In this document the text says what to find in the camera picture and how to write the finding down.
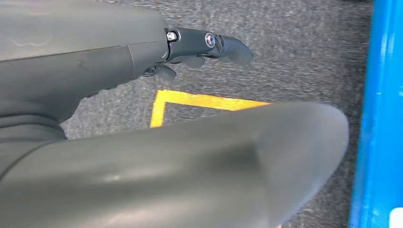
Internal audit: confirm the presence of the blue metal shelf rack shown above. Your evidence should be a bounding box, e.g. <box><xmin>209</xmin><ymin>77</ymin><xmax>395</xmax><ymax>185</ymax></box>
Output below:
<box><xmin>347</xmin><ymin>0</ymin><xmax>403</xmax><ymax>228</ymax></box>

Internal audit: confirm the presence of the yellow floor tape square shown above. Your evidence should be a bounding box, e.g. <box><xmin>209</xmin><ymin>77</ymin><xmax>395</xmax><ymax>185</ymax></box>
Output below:
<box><xmin>149</xmin><ymin>89</ymin><xmax>272</xmax><ymax>129</ymax></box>

